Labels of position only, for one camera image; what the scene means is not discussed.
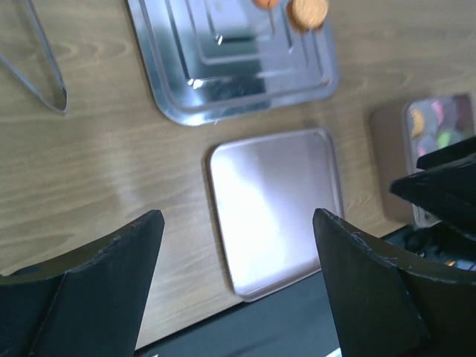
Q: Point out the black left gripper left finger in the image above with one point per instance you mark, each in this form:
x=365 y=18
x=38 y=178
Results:
x=87 y=302

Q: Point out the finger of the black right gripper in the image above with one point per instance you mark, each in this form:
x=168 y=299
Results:
x=444 y=185

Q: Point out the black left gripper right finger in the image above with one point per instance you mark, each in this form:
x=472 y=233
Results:
x=387 y=301

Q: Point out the rose gold tin lid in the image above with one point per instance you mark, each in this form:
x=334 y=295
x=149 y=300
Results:
x=265 y=192

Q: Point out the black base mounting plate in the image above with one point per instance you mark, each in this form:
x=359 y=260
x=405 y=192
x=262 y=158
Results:
x=298 y=321

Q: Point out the orange round cookie lower right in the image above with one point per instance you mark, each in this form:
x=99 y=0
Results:
x=307 y=15

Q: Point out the orange cookie under green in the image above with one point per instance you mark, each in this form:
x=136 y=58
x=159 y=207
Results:
x=266 y=4

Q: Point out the silver steel tray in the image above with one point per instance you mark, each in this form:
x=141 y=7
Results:
x=208 y=61

